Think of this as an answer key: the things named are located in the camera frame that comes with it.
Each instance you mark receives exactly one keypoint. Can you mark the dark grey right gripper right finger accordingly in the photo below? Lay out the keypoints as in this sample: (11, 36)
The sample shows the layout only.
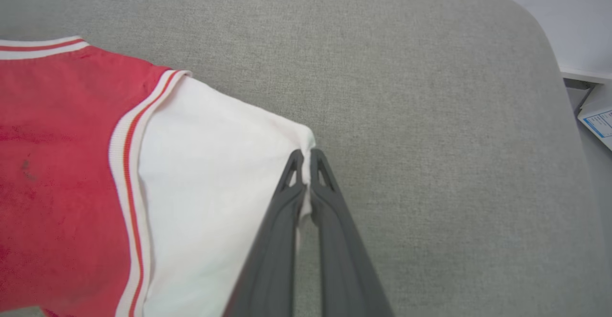
(342, 259)

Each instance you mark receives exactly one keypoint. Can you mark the white wall ledge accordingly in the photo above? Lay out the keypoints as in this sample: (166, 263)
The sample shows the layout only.
(585, 75)

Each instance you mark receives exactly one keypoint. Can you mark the red and white t-shirt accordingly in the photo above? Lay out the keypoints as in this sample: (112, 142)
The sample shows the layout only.
(71, 164)

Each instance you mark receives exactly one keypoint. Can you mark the grey fabric sofa cushion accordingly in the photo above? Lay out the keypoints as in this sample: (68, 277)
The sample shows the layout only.
(430, 164)

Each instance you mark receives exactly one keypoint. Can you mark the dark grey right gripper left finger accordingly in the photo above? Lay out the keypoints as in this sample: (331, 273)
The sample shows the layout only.
(272, 259)

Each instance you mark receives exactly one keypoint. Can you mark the white box with blue label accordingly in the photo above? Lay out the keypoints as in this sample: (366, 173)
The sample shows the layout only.
(600, 121)

